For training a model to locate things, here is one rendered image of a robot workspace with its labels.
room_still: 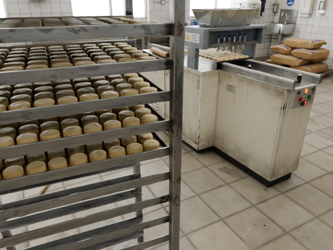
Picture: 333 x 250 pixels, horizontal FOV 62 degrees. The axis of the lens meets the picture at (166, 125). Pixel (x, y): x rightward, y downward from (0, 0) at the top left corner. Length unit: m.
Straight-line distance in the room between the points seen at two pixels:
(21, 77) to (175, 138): 0.43
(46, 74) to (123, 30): 0.21
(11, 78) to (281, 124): 1.80
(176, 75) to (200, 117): 1.78
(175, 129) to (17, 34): 0.45
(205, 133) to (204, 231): 1.00
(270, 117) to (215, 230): 0.90
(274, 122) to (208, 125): 0.69
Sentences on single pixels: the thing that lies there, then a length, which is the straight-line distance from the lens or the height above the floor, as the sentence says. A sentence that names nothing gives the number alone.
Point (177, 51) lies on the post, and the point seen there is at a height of 1.27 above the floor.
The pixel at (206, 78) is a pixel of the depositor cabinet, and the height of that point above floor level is 0.78.
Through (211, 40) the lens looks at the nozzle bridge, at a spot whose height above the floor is 1.08.
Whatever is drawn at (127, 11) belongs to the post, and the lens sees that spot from 1.15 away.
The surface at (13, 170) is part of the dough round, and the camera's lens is 0.86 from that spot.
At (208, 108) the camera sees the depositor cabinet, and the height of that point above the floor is 0.50.
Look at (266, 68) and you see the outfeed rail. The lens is 2.54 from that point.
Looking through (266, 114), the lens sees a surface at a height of 0.61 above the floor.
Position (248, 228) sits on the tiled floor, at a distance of 2.05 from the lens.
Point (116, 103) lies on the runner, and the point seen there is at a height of 1.14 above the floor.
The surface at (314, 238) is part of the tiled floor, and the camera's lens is 2.14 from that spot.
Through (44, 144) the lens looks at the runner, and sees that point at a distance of 0.77.
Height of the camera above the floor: 1.39
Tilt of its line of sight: 24 degrees down
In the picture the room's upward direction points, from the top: straight up
